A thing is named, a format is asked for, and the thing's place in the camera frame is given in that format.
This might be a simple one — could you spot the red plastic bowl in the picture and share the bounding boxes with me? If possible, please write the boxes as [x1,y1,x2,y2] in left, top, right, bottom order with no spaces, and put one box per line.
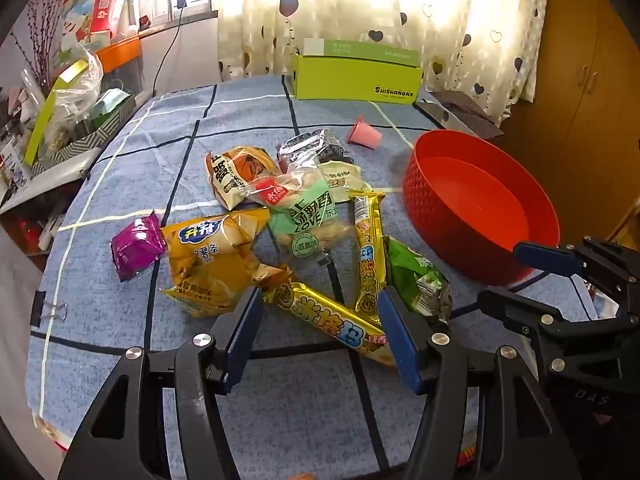
[402,130,561,286]

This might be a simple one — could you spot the zigzag patterned tray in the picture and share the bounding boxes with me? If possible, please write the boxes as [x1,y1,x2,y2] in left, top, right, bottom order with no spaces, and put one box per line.
[30,95,137,178]

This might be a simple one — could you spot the cream snack packet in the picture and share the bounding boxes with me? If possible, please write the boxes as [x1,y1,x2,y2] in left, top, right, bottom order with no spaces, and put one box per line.
[320,160,363,203]

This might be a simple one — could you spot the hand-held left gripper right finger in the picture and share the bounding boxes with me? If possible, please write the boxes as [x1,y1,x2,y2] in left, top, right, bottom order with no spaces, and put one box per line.
[377,285,583,480]

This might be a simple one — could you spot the blue checked tablecloth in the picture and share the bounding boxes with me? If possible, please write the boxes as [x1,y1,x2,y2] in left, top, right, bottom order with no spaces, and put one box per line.
[25,74,601,480]

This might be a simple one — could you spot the yellow chips bag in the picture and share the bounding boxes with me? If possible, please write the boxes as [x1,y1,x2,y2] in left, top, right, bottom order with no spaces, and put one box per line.
[160,207,293,318]

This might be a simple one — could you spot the purple snack packet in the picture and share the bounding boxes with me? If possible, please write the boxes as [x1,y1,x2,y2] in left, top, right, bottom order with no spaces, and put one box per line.
[110,211,167,282]

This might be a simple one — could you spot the orange plastic container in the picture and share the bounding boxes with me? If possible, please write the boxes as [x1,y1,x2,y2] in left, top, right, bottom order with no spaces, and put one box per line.
[95,37,143,73]

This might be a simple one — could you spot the clear bag with green label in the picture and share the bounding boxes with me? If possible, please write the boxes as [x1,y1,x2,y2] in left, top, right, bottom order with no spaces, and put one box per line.
[267,187,353,261]

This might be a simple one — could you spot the dark decorative branches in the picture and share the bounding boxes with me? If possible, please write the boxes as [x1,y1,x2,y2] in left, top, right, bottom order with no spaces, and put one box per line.
[10,0,63,86]

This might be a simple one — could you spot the pink plastic cup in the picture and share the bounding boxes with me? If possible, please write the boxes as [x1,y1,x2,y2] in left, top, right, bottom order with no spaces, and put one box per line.
[348,116,382,150]

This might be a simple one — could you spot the black charger cable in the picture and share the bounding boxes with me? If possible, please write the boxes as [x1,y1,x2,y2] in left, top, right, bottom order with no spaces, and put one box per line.
[152,7,183,93]

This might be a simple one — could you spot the gold snack bar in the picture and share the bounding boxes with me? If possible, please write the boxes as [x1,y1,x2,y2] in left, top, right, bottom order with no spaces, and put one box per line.
[348,189,387,313]
[264,281,401,368]

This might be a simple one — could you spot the cartoon print box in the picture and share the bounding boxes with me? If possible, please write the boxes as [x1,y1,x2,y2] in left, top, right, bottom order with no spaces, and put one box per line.
[52,0,108,61]

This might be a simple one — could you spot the red bottle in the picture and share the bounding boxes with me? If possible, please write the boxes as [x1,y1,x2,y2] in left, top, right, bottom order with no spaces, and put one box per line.
[15,220,42,253]

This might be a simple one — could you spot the teal packet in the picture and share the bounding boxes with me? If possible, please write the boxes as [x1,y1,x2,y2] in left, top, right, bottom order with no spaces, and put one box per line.
[90,88,132,128]

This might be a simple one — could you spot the white side table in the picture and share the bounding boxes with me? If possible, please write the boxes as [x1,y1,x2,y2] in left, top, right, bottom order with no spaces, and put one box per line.
[0,150,91,216]

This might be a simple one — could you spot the green snack packet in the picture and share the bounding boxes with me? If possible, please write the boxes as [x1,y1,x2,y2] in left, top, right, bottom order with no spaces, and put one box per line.
[385,236,453,328]

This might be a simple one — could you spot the red cardboard box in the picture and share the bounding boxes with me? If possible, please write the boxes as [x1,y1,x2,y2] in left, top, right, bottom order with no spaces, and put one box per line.
[90,0,136,43]

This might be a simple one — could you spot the clear bag with red label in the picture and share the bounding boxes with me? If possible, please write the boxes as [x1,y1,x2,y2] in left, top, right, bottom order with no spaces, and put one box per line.
[245,165,331,208]

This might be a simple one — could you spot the brown wooden wardrobe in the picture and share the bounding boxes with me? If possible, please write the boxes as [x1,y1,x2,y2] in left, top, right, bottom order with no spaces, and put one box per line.
[500,0,640,246]

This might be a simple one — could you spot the orange brown snack packet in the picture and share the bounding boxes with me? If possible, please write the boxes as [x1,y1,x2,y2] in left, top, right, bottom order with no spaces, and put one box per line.
[205,146,281,211]

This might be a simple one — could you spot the black snack packet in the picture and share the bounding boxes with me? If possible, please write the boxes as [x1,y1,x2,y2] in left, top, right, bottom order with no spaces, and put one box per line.
[277,129,353,173]

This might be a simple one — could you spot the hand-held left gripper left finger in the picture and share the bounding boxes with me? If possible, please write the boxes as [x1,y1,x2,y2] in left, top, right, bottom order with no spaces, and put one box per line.
[57,286,266,480]

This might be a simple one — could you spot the clear plastic bag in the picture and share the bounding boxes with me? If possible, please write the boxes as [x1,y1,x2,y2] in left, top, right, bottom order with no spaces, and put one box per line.
[22,42,103,126]

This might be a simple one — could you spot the heart print curtain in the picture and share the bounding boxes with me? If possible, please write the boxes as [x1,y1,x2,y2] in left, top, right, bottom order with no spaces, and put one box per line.
[217,0,548,128]

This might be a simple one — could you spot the black binder clip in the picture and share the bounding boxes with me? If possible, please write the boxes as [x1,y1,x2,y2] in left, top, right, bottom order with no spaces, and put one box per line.
[30,291,68,328]

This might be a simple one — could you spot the lime green cardboard box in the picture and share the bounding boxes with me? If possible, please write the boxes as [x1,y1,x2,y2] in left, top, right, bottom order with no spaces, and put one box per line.
[290,38,423,105]

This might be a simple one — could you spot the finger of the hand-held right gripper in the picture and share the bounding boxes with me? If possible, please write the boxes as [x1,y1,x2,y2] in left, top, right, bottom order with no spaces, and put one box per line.
[477,287,568,348]
[514,236,640,308]

